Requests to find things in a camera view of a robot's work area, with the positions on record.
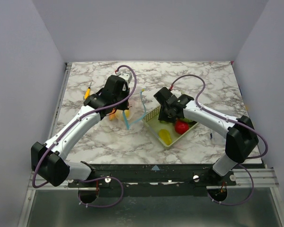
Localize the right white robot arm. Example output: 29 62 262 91
154 87 259 185

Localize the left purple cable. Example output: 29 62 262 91
32 65 137 208

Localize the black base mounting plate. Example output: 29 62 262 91
68 164 236 197

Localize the purple cable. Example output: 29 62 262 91
32 65 137 208
169 74 268 206

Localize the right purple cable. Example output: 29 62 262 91
169 74 268 206

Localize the green toy cabbage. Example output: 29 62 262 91
180 118 195 123

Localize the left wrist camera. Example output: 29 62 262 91
116 72 133 84

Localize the yellow toy pear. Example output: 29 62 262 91
115 110 130 121

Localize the dark red toy fruit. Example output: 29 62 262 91
174 120 189 135

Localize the yellow handled screwdriver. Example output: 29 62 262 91
84 82 92 100

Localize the yellow green toy pepper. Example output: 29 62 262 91
158 129 172 146

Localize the green perforated plastic basket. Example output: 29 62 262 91
142 105 198 149

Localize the clear zip top bag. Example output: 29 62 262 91
103 87 147 130

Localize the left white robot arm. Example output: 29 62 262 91
31 72 133 187

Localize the clear plastic parts box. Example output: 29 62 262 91
210 129 226 146

